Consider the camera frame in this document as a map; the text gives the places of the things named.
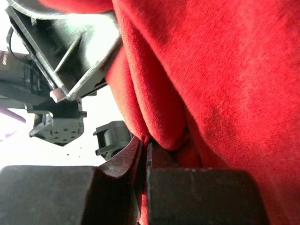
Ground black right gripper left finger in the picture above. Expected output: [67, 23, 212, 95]
[0, 135, 143, 225]

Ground dark red t shirt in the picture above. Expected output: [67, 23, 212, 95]
[43, 0, 300, 225]

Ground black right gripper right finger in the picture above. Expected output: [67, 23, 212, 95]
[147, 143, 269, 225]

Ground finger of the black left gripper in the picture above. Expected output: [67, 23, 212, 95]
[6, 0, 122, 102]

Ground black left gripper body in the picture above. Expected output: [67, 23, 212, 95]
[0, 50, 108, 147]

